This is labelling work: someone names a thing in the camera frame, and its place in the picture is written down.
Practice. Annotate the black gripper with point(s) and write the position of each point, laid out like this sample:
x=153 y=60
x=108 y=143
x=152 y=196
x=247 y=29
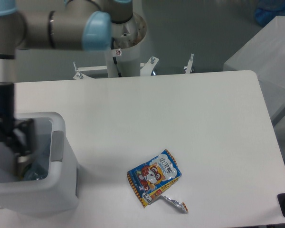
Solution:
x=20 y=134

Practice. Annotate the crushed clear plastic bottle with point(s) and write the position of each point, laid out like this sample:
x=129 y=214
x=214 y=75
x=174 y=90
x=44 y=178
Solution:
x=38 y=169

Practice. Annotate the blue raccoon snack wrapper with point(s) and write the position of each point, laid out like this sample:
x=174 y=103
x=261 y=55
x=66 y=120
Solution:
x=151 y=179

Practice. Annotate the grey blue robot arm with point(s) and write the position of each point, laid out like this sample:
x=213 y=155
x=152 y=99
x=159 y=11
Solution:
x=83 y=25

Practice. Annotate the white plastic trash can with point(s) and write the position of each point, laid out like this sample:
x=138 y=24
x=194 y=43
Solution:
x=49 y=181

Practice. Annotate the metal table clamp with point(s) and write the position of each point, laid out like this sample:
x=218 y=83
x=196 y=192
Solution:
x=188 y=69

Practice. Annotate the grey covered box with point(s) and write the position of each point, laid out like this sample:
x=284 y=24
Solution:
x=264 y=54

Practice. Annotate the blue plastic bag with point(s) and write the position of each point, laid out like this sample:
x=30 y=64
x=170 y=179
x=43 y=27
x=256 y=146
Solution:
x=267 y=10

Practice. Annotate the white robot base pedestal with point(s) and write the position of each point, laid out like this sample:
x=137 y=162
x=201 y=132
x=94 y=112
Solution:
x=123 y=58

